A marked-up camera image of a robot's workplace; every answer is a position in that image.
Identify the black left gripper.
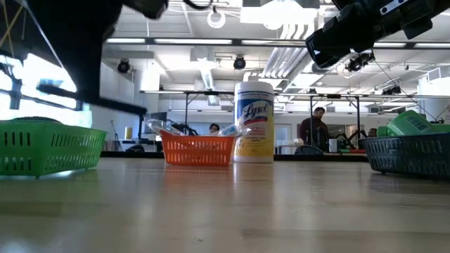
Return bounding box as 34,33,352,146
26,0,124,105

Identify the green plastic basket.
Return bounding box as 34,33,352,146
0,118,108,177

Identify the black plastic basket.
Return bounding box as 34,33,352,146
360,132,450,179

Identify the long ceiling light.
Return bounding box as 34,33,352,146
153,37,233,46
105,37,146,45
372,41,407,48
413,41,450,49

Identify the window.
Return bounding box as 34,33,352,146
0,52,93,129

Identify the dark screen on stand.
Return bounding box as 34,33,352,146
137,111,168,145

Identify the orange plastic basket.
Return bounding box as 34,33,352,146
160,129,237,167

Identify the Lysol wipes canister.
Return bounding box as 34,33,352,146
233,80,275,164

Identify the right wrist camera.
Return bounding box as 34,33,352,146
304,13,356,70

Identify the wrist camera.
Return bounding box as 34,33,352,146
122,0,170,20
304,13,356,70

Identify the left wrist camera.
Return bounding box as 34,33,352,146
122,0,170,20

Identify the thin yellow cord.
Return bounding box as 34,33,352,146
0,3,25,50

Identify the silver ventilation duct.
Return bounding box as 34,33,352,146
262,20,352,80

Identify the white ceiling ring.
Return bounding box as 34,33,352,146
206,9,227,30

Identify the black aluminium table frame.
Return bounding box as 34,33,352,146
100,150,370,163

